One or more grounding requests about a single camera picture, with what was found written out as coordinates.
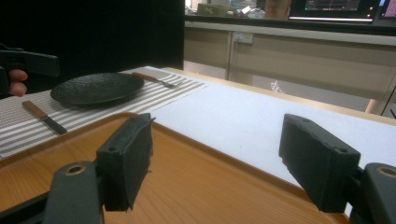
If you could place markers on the black textured plate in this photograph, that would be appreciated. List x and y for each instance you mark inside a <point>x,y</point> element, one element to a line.
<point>98,87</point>

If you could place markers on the green box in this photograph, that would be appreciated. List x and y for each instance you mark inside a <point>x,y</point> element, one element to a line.
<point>216,10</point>

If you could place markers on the striped placemat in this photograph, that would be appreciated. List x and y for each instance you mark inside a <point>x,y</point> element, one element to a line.
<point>174,90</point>

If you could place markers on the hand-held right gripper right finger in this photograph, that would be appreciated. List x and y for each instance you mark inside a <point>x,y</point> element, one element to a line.
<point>317,161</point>

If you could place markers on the white wall socket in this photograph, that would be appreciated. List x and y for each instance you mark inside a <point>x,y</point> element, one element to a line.
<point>243,37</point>

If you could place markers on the brown paper bag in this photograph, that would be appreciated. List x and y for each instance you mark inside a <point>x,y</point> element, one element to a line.
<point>277,8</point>

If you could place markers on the clear plastic wrapper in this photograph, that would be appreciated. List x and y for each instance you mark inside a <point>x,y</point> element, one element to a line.
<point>276,86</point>

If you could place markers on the monitor with pink screen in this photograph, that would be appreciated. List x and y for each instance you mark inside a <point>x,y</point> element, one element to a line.
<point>388,7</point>

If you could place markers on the black curtain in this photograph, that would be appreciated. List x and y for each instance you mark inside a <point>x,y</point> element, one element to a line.
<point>93,34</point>

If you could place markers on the beige counter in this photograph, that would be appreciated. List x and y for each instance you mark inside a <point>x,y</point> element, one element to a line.
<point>311,59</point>

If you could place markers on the wooden tray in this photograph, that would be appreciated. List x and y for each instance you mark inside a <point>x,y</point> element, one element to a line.
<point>199,186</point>

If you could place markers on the large black monitor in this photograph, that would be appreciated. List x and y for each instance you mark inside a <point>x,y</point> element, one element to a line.
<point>333,9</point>

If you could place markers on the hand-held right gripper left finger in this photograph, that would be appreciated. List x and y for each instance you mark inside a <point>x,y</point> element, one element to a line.
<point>124,161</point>

